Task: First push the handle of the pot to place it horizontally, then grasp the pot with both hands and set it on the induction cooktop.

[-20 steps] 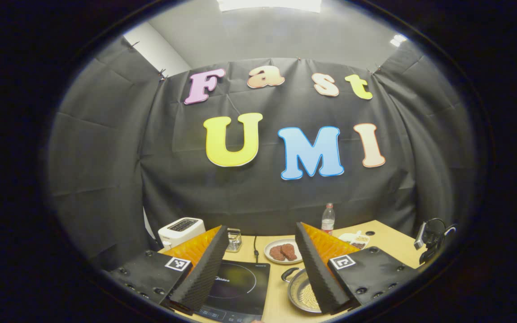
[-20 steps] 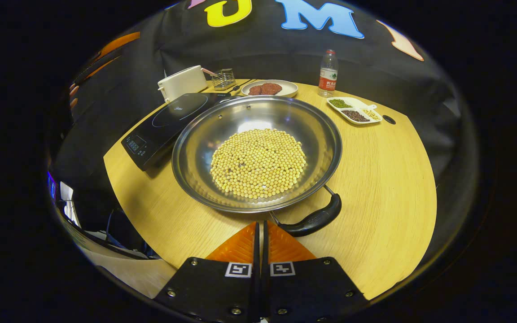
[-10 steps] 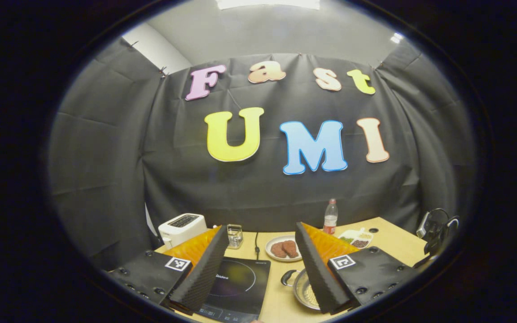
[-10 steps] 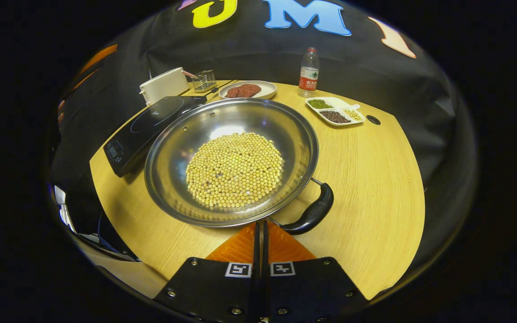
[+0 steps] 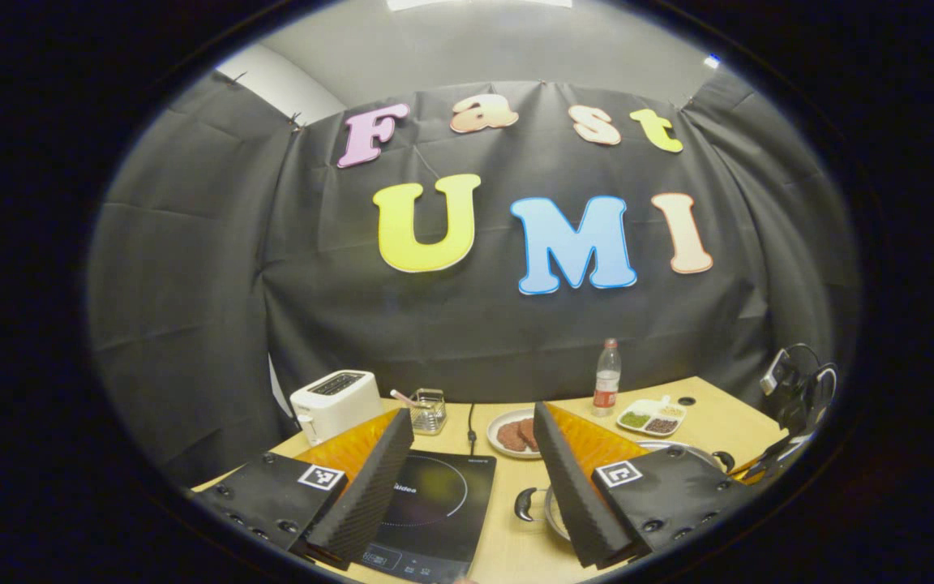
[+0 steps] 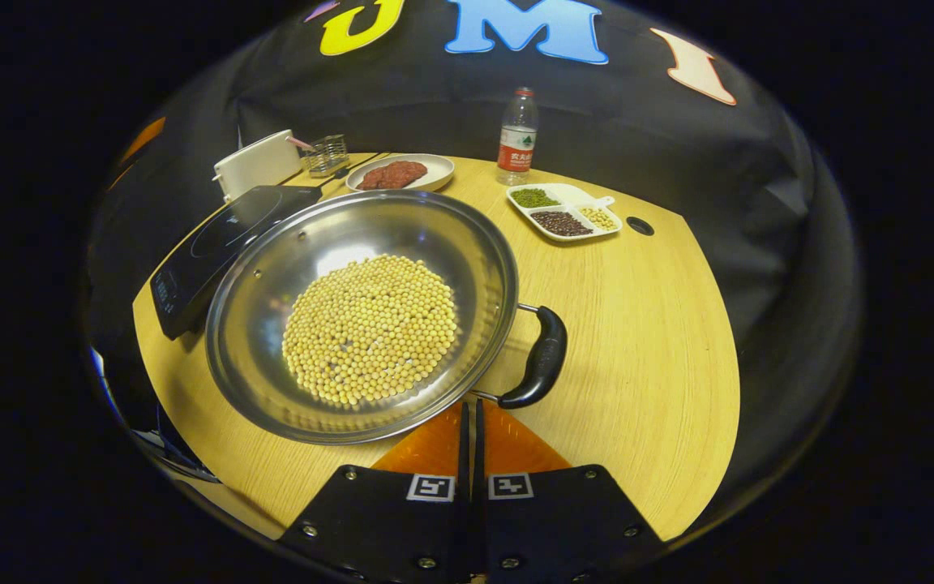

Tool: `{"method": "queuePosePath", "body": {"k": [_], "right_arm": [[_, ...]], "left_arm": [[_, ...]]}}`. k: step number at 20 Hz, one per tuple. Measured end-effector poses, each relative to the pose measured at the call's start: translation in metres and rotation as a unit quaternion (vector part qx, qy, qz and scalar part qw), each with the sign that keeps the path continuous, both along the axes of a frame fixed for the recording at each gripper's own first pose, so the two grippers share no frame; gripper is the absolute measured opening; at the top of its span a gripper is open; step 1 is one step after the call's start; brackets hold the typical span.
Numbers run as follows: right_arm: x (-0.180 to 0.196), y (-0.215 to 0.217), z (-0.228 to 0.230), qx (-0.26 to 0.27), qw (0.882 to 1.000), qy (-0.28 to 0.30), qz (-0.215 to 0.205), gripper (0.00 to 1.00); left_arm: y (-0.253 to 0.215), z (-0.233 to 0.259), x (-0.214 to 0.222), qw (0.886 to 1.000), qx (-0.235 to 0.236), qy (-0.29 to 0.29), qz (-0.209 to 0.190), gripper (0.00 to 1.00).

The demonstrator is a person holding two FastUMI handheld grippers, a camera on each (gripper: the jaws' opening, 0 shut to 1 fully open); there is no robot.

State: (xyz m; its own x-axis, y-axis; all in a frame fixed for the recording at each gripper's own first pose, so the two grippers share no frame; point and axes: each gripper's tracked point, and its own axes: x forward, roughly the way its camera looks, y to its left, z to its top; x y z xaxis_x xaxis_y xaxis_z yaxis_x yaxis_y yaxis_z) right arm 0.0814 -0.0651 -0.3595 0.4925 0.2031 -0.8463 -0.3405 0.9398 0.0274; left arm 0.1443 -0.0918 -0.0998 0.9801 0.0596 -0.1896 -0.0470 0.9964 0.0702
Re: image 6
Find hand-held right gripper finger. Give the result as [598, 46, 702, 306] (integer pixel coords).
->
[473, 399, 667, 583]
[279, 401, 470, 583]

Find black induction cooktop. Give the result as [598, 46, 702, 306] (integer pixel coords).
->
[148, 184, 324, 341]

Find stainless steel pot black handles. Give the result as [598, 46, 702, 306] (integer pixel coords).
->
[204, 189, 570, 446]

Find white toaster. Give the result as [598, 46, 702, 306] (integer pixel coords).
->
[212, 129, 304, 203]

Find pile of soybeans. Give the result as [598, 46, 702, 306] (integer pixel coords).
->
[281, 254, 461, 407]

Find pile of dark red beans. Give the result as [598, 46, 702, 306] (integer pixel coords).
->
[530, 211, 594, 238]

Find red minced meat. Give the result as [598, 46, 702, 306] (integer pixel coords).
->
[355, 161, 430, 191]

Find pile of green mung beans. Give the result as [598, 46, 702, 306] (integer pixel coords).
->
[511, 187, 562, 210]

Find white divided dish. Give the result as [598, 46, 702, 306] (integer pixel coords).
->
[505, 182, 624, 244]

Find round white plate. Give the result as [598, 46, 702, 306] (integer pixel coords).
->
[345, 153, 456, 194]

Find clear plastic water bottle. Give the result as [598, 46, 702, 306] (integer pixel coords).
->
[496, 87, 539, 187]

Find black backdrop cloth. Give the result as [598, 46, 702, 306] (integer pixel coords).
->
[82, 0, 865, 504]

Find metal wire basket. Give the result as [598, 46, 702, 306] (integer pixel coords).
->
[305, 134, 351, 178]

